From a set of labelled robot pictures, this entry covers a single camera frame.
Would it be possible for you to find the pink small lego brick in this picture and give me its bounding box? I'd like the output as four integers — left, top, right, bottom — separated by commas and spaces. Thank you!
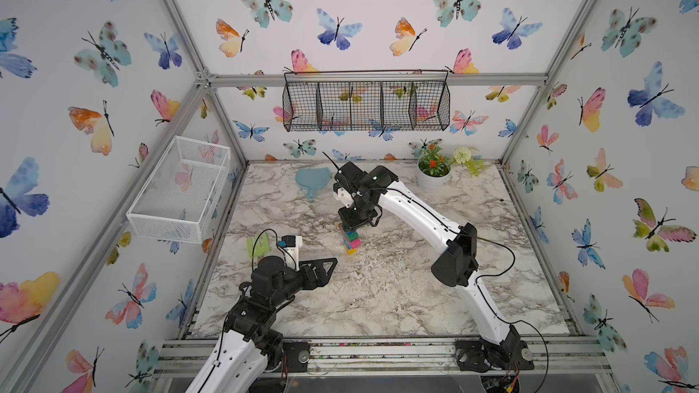
346, 239, 362, 249

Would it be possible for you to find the teal hand mirror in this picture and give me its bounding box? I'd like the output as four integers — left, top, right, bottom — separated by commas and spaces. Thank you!
295, 167, 331, 201

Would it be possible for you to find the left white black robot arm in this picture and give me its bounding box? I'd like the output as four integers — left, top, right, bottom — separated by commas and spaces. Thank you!
187, 256, 338, 392

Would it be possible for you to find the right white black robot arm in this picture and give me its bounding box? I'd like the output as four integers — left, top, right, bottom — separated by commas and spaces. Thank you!
333, 162, 522, 357

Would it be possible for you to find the potted plant white pot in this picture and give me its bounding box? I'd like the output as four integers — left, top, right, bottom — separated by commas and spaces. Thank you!
409, 139, 487, 193

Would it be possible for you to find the white mesh wall basket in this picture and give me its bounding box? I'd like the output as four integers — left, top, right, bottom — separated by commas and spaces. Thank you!
127, 136, 230, 244

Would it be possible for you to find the aluminium front rail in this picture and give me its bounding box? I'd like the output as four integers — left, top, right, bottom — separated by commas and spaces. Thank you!
152, 337, 613, 378

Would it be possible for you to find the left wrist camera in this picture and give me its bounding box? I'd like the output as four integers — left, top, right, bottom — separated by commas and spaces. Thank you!
277, 235, 303, 271

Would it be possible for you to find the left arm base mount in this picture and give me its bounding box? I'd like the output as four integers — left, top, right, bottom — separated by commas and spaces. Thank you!
234, 339, 311, 375

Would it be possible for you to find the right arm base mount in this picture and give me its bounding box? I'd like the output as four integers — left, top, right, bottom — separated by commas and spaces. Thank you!
454, 326, 534, 373

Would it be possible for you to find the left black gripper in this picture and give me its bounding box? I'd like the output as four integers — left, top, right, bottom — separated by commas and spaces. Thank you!
268, 257, 336, 309

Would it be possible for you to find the black wire wall basket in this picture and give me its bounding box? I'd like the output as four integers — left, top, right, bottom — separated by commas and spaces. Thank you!
278, 70, 451, 132

